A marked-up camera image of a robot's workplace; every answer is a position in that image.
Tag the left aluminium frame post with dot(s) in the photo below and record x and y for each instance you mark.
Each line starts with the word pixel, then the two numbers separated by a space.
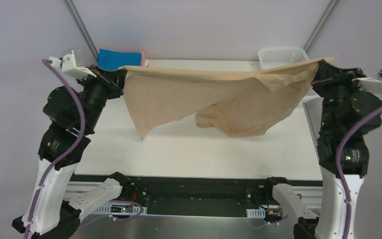
pixel 79 23

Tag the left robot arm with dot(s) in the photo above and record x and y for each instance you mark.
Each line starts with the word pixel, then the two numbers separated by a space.
pixel 73 116

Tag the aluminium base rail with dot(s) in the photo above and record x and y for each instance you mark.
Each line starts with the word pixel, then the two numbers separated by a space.
pixel 311 195

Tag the right white cable duct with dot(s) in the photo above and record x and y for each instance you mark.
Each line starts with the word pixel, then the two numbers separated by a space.
pixel 255 213

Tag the white cable duct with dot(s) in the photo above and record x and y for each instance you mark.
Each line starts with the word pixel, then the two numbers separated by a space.
pixel 119 209
pixel 255 213

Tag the left white cable duct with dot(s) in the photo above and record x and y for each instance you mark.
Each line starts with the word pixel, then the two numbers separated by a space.
pixel 119 209

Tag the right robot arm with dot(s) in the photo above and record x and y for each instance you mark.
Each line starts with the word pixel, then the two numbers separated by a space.
pixel 348 114

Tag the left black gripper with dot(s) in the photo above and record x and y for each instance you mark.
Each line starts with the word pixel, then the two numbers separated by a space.
pixel 112 83

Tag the white plastic basket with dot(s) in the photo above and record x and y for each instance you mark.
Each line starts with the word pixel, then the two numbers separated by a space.
pixel 281 56

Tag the pink folded t shirt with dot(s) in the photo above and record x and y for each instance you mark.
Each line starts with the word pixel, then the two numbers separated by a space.
pixel 143 59

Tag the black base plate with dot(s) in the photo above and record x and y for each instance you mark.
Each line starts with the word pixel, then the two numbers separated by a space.
pixel 176 196

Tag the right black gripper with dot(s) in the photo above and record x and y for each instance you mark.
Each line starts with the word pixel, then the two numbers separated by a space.
pixel 325 78

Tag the aluminium frame post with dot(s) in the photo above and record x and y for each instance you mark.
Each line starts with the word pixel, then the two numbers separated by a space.
pixel 79 23
pixel 320 24

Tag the beige t shirt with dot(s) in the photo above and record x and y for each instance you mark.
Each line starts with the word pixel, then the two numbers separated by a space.
pixel 239 104

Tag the blue folded t shirt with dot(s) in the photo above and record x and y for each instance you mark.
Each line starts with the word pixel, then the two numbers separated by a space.
pixel 112 60

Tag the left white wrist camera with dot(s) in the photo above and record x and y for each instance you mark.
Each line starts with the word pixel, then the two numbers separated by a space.
pixel 71 64

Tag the right aluminium frame post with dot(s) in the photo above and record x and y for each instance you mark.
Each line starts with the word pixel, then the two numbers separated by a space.
pixel 320 24

